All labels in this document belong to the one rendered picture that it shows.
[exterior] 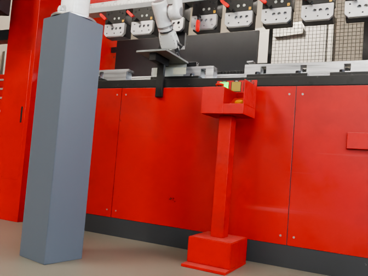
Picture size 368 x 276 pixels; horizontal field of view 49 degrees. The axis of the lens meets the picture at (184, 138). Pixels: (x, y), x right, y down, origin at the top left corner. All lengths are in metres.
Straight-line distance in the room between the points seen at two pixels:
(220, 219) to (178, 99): 0.69
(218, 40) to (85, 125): 1.40
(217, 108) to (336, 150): 0.55
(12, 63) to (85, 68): 1.11
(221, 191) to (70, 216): 0.64
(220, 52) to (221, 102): 1.09
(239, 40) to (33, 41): 1.32
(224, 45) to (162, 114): 0.87
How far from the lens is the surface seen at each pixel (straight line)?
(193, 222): 2.07
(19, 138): 2.66
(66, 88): 1.69
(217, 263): 1.76
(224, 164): 1.79
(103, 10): 2.71
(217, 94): 1.79
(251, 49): 2.76
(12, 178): 2.68
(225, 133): 1.80
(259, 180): 1.94
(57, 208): 1.69
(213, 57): 2.83
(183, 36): 2.38
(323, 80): 1.93
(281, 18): 2.17
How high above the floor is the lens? 0.43
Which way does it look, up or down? 3 degrees up
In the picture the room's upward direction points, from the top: 5 degrees clockwise
